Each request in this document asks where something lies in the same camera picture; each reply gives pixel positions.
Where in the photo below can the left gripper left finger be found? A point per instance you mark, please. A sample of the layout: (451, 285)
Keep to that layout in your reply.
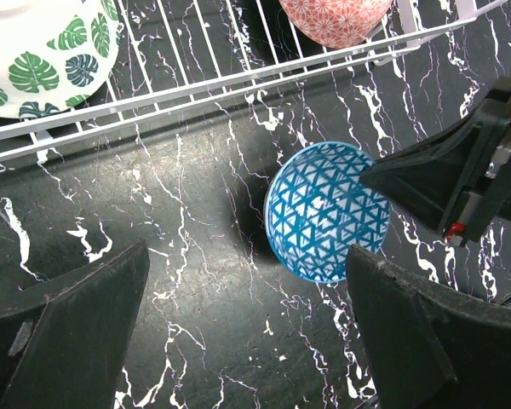
(63, 342)

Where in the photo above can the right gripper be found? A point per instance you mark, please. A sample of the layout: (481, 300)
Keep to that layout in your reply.
(457, 181)

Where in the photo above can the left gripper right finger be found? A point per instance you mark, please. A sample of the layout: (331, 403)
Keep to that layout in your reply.
(428, 346)

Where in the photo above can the red lattice blue-inside bowl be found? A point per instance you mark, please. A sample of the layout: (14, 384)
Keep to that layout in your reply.
(316, 208)

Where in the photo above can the red dotted pink bowl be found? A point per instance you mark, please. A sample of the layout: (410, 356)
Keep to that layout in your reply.
(336, 24)

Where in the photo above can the white wire dish rack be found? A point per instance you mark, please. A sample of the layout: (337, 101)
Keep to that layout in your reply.
(381, 47)

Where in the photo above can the green leaf bowl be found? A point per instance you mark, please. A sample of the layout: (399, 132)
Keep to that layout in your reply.
(54, 55)

